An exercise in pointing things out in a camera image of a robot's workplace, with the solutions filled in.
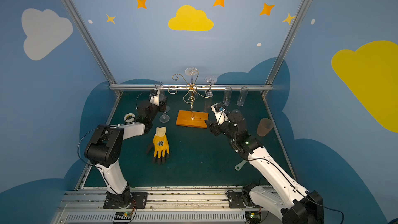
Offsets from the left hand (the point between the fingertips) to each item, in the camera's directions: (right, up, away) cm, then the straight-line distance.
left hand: (162, 94), depth 94 cm
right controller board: (+49, -61, -21) cm, 81 cm away
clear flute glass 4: (+20, +1, -14) cm, 24 cm away
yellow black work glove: (-1, -32, -4) cm, 32 cm away
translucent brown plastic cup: (+63, -19, -1) cm, 66 cm away
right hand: (+31, -12, -18) cm, 38 cm away
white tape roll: (-26, -17, +10) cm, 33 cm away
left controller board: (-14, -61, -21) cm, 66 cm away
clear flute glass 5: (+29, 0, -3) cm, 29 cm away
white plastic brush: (+46, -41, -8) cm, 62 cm away
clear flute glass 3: (+50, -2, +3) cm, 50 cm away
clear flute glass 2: (+40, 0, -1) cm, 40 cm away
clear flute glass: (-1, -16, +10) cm, 19 cm away
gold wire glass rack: (+16, -15, +10) cm, 25 cm away
